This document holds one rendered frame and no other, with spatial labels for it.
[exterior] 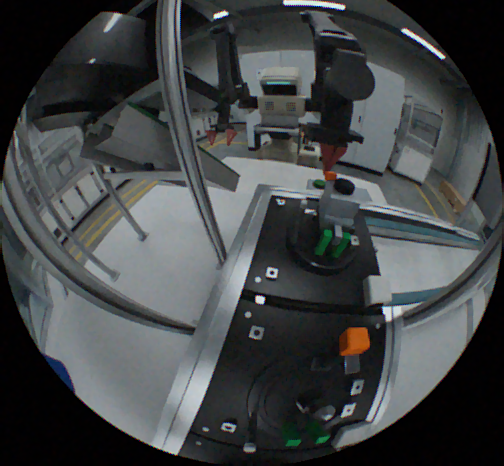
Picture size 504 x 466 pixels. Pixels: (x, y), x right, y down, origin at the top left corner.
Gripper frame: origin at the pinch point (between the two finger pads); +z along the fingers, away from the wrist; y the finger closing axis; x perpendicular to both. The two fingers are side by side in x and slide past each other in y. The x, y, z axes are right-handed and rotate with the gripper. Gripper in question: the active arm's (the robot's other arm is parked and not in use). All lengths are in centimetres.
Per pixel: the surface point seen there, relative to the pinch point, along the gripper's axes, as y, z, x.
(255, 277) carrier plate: -10.0, 8.7, -21.1
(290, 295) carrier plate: -4.3, 8.7, -22.8
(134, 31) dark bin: -22.3, -24.8, -18.3
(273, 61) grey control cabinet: -52, -96, 297
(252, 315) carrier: -8.9, 8.7, -26.9
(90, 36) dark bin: -23.2, -25.4, -23.5
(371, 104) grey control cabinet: 134, -37, 273
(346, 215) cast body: 1.2, -0.4, -14.1
